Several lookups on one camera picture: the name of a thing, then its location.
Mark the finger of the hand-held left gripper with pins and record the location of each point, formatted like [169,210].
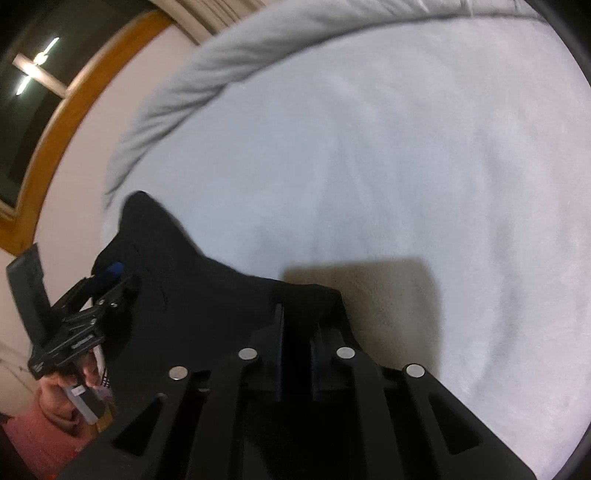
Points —
[111,271]
[113,300]

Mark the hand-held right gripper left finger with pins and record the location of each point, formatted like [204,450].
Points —
[278,355]

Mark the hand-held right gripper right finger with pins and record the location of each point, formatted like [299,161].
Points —
[316,364]

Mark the black pants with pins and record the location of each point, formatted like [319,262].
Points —
[184,286]

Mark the person's left forearm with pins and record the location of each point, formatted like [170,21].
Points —
[32,443]

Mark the person's left hand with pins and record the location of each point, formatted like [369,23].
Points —
[55,401]

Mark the wooden framed window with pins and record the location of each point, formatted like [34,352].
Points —
[69,106]

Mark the grey quilt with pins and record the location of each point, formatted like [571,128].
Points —
[184,92]

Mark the light blue bed sheet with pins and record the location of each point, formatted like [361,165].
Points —
[369,161]

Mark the beige curtain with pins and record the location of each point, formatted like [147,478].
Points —
[198,18]

